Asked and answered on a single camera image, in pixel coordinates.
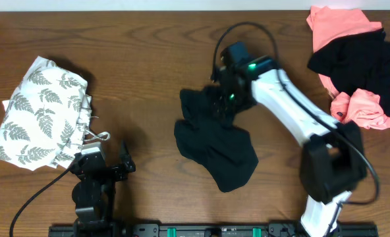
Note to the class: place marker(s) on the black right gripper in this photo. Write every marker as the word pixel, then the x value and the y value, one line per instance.
pixel 219 99

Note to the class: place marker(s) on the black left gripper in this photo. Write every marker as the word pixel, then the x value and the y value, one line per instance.
pixel 118 173

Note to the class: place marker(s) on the white fern-print drawstring bag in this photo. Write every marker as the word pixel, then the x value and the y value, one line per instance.
pixel 47 118

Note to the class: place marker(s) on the coral pink garment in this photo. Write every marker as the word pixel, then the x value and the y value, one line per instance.
pixel 362 107

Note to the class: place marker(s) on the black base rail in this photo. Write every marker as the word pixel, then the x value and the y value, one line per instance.
pixel 286 229

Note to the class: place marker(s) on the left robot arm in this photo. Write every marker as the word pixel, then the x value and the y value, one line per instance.
pixel 95 193

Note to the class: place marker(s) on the black garment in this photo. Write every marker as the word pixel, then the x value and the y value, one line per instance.
pixel 223 149
pixel 360 61

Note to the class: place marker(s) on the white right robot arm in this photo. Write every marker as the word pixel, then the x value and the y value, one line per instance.
pixel 331 163

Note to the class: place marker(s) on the black garment in pile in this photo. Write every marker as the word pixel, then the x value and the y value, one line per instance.
pixel 360 61

